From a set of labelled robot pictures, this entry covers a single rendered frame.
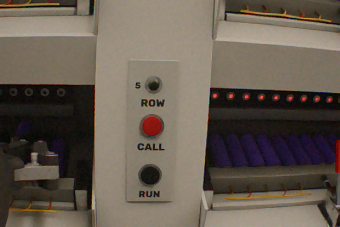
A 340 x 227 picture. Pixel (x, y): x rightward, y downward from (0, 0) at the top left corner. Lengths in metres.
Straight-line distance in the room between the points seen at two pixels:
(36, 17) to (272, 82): 0.22
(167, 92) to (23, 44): 0.13
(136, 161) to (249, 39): 0.14
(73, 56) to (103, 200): 0.13
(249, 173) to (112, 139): 0.17
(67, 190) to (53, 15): 0.17
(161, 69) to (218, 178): 0.16
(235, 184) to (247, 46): 0.17
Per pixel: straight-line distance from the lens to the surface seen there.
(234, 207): 0.46
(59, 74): 0.37
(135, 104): 0.36
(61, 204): 0.44
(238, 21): 0.42
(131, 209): 0.39
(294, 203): 0.49
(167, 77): 0.36
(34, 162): 0.31
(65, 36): 0.36
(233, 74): 0.38
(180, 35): 0.36
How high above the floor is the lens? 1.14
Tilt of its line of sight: 13 degrees down
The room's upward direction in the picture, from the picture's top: 3 degrees clockwise
